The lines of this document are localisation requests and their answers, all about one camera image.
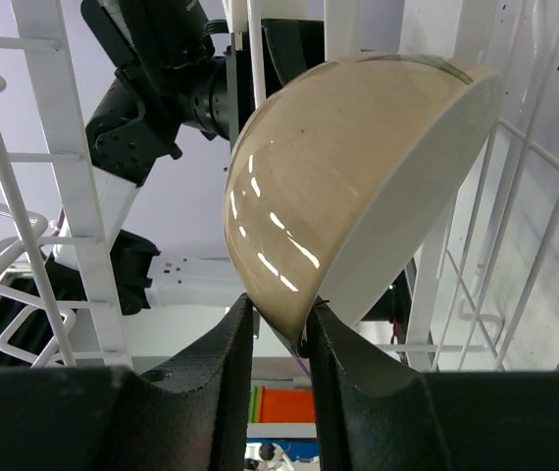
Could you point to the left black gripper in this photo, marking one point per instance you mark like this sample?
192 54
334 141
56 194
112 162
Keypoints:
218 96

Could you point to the white wire dish rack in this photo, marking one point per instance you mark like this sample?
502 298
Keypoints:
490 268

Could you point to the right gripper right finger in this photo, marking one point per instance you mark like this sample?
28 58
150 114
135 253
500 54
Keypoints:
375 413

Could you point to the beige bowl with drawing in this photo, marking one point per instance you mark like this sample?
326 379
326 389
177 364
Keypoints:
337 179

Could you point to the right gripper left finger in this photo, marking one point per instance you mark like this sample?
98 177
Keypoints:
188 413

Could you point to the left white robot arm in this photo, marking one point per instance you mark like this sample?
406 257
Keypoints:
167 76

